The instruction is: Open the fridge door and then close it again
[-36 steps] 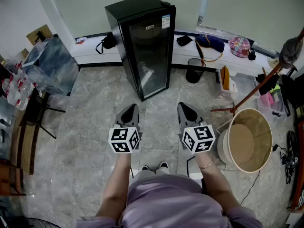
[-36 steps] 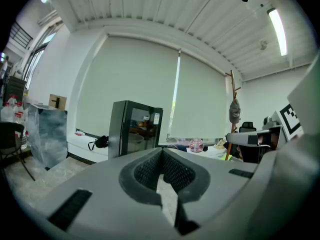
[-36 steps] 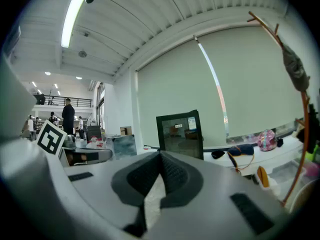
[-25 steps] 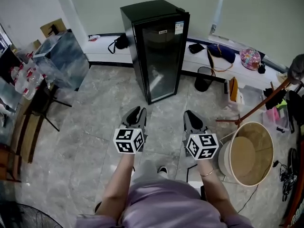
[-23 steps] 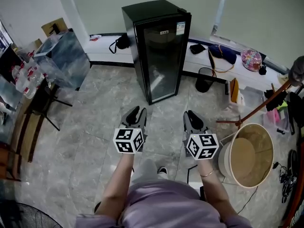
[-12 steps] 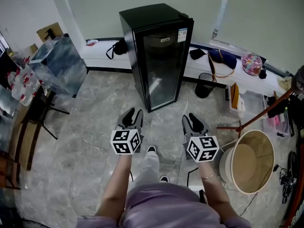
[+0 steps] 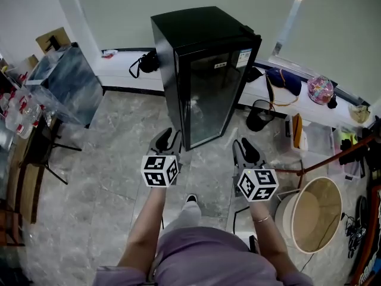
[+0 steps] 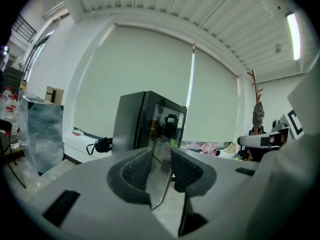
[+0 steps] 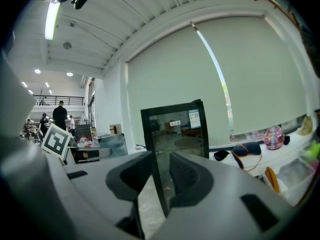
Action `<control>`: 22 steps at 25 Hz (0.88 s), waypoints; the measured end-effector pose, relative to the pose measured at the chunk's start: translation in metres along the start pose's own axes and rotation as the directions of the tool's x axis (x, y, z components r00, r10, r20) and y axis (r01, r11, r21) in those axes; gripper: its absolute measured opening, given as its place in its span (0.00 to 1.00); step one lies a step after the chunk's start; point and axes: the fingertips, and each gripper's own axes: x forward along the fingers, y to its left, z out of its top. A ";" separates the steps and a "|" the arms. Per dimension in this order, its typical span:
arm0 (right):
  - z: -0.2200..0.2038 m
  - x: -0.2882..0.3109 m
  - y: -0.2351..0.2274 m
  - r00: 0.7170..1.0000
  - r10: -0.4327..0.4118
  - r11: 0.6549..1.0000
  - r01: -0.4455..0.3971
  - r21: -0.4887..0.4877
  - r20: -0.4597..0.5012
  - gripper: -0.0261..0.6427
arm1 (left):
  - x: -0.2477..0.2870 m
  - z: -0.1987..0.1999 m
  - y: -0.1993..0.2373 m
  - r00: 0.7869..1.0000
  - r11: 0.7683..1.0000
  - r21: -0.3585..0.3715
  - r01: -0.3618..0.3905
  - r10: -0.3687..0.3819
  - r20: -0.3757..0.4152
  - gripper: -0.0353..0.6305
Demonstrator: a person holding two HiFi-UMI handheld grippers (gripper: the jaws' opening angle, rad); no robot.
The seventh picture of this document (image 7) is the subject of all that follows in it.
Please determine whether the person's light grey trouser leg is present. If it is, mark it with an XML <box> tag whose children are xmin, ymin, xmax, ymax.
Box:
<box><xmin>160</xmin><ymin>200</ymin><xmax>202</xmax><ymax>235</ymax></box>

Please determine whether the clear glass tank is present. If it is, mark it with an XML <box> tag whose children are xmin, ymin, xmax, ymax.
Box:
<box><xmin>24</xmin><ymin>42</ymin><xmax>104</xmax><ymax>128</ymax></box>

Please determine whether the wooden side table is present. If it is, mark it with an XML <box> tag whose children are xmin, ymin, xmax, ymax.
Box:
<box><xmin>5</xmin><ymin>114</ymin><xmax>60</xmax><ymax>223</ymax></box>

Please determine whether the person's left forearm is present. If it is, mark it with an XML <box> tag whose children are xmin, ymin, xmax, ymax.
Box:
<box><xmin>117</xmin><ymin>185</ymin><xmax>167</xmax><ymax>270</ymax></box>

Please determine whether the black metal frame stand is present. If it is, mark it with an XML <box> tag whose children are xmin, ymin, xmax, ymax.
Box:
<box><xmin>41</xmin><ymin>114</ymin><xmax>83</xmax><ymax>186</ymax></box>

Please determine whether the tangle of black cables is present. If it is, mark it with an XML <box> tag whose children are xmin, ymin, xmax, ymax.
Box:
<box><xmin>344</xmin><ymin>212</ymin><xmax>367</xmax><ymax>259</ymax></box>

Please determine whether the group of clear plastic bottles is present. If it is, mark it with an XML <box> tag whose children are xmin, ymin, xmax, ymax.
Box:
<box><xmin>0</xmin><ymin>86</ymin><xmax>46</xmax><ymax>140</ymax></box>

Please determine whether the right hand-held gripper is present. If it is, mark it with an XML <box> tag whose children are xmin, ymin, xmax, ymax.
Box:
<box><xmin>232</xmin><ymin>137</ymin><xmax>280</xmax><ymax>203</ymax></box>

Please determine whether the pink patterned hat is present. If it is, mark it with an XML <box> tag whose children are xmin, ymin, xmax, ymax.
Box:
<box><xmin>307</xmin><ymin>75</ymin><xmax>335</xmax><ymax>105</ymax></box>

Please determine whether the black strap bag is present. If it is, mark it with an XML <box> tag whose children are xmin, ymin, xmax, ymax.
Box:
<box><xmin>128</xmin><ymin>50</ymin><xmax>161</xmax><ymax>79</ymax></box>

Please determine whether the clear plastic storage box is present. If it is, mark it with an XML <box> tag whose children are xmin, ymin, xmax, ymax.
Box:
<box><xmin>289</xmin><ymin>120</ymin><xmax>335</xmax><ymax>158</ymax></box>

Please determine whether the black floor cable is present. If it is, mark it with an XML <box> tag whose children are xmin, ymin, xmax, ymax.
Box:
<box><xmin>233</xmin><ymin>205</ymin><xmax>251</xmax><ymax>235</ymax></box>

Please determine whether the brown cardboard box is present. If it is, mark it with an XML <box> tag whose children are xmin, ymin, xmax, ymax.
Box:
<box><xmin>35</xmin><ymin>26</ymin><xmax>73</xmax><ymax>55</ymax></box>

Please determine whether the brown wooden pole stand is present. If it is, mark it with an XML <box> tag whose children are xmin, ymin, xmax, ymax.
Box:
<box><xmin>273</xmin><ymin>129</ymin><xmax>381</xmax><ymax>179</ymax></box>

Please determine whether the red printed board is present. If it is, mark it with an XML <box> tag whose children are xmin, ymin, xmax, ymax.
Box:
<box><xmin>350</xmin><ymin>184</ymin><xmax>381</xmax><ymax>286</ymax></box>

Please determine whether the yellow green cloth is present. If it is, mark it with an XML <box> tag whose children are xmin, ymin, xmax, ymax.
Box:
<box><xmin>340</xmin><ymin>130</ymin><xmax>358</xmax><ymax>144</ymax></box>

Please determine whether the black fridge cabinet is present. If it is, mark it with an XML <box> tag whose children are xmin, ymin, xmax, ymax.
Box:
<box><xmin>150</xmin><ymin>6</ymin><xmax>259</xmax><ymax>148</ymax></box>

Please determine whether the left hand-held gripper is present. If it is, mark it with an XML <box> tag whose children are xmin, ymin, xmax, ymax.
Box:
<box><xmin>140</xmin><ymin>127</ymin><xmax>183</xmax><ymax>189</ymax></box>

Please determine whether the black pouch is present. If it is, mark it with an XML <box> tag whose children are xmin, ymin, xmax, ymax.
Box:
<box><xmin>246</xmin><ymin>66</ymin><xmax>264</xmax><ymax>83</ymax></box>

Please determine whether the navy bag with yellow strap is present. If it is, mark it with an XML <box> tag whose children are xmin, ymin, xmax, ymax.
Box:
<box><xmin>264</xmin><ymin>67</ymin><xmax>303</xmax><ymax>107</ymax></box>

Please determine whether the orange flat folder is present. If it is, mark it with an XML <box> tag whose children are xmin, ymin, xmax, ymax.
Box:
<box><xmin>291</xmin><ymin>113</ymin><xmax>303</xmax><ymax>149</ymax></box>

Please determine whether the person's purple shirt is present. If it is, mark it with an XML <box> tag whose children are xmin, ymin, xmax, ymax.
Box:
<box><xmin>93</xmin><ymin>226</ymin><xmax>314</xmax><ymax>286</ymax></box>

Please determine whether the round white drum tub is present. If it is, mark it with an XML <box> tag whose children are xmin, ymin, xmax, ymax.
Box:
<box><xmin>274</xmin><ymin>176</ymin><xmax>344</xmax><ymax>254</ymax></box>

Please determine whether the black mesh wastebasket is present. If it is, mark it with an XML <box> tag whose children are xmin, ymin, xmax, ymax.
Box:
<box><xmin>246</xmin><ymin>99</ymin><xmax>276</xmax><ymax>132</ymax></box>

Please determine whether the black glass fridge door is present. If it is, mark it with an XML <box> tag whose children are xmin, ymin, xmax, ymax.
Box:
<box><xmin>173</xmin><ymin>36</ymin><xmax>263</xmax><ymax>152</ymax></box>

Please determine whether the person's right forearm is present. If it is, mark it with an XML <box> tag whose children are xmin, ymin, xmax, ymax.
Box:
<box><xmin>248</xmin><ymin>200</ymin><xmax>299</xmax><ymax>280</ymax></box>

